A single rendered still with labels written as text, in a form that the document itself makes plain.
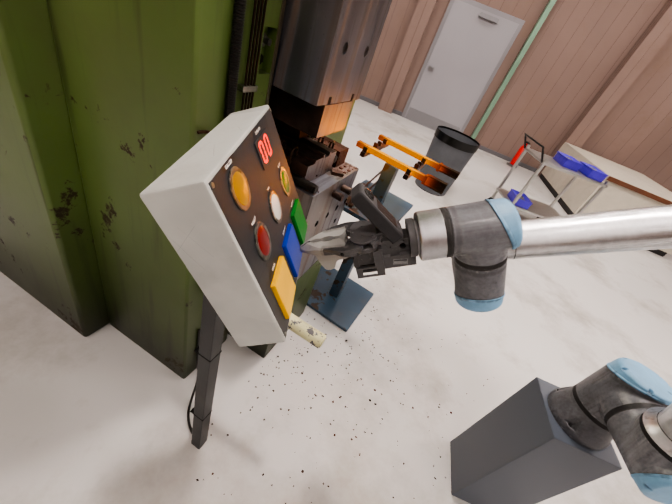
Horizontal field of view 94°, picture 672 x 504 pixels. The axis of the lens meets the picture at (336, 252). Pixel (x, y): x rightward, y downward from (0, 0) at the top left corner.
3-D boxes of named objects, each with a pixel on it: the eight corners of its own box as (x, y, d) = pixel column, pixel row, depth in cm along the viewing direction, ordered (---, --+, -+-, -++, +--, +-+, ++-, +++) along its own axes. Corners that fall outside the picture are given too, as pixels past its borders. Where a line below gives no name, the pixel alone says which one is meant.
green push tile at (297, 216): (308, 226, 72) (298, 197, 68) (304, 245, 66) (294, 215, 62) (300, 227, 73) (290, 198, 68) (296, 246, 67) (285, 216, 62)
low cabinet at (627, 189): (612, 207, 641) (644, 174, 597) (669, 261, 480) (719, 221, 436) (538, 176, 648) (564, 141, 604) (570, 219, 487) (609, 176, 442)
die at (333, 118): (344, 129, 107) (353, 100, 101) (315, 138, 91) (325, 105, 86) (246, 81, 115) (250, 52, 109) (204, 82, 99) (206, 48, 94)
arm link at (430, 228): (447, 226, 50) (434, 197, 57) (416, 230, 51) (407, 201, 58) (447, 268, 55) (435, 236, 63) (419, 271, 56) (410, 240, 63)
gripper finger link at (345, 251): (323, 261, 55) (373, 253, 54) (321, 254, 54) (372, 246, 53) (325, 245, 59) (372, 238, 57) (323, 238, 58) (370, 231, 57)
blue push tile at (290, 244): (302, 253, 65) (291, 222, 60) (298, 277, 59) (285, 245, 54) (294, 254, 65) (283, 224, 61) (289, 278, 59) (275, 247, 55)
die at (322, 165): (330, 170, 116) (337, 148, 111) (303, 185, 101) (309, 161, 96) (241, 123, 124) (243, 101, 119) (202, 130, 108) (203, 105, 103)
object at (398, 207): (411, 208, 171) (413, 204, 170) (385, 235, 140) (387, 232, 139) (365, 182, 178) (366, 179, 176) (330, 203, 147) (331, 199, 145)
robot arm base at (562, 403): (592, 404, 111) (615, 390, 105) (616, 461, 95) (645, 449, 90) (541, 381, 112) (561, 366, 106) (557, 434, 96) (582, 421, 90)
